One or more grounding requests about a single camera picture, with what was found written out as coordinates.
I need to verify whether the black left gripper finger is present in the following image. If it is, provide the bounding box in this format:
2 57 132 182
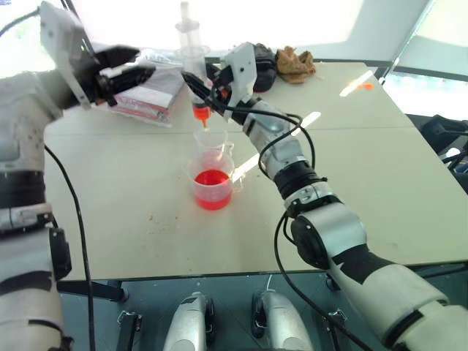
94 45 142 69
99 64 156 97

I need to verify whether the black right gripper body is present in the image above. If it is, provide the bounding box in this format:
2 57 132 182
208 64 235 120

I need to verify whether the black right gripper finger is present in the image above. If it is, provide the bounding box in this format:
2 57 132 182
205 61 222 91
181 72 214 107

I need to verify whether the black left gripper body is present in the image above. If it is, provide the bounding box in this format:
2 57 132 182
84 67 118 107

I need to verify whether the clear syringe with orange tip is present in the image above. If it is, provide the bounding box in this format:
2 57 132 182
174 1 214 132

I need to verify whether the empty clear measuring cup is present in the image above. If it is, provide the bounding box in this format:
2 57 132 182
192 129 235 162

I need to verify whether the clear cup with red liquid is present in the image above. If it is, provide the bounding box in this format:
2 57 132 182
187 148 244 211

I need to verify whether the plastic wrapped tissue pack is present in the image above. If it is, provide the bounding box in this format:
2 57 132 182
108 46 186 129

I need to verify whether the black pouch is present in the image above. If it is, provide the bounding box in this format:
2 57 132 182
251 42 278 93

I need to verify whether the crumpled brown cloth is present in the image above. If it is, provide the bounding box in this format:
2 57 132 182
274 45 317 86

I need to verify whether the silver rounded robot leg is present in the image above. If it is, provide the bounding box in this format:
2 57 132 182
162 291 216 351
251 290 314 351

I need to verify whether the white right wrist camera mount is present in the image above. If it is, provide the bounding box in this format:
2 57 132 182
220 41 257 122

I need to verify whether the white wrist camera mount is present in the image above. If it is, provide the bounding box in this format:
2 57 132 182
220 41 257 122
38 1 97 111

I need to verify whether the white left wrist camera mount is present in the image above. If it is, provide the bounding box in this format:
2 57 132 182
38 1 97 111

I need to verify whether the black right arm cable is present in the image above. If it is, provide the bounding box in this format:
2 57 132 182
214 103 371 351

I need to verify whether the black table frame bar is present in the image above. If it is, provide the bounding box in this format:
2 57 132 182
57 279 129 303

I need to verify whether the metal table leg bracket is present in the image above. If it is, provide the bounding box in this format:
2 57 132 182
320 308 349 351
116 309 143 344

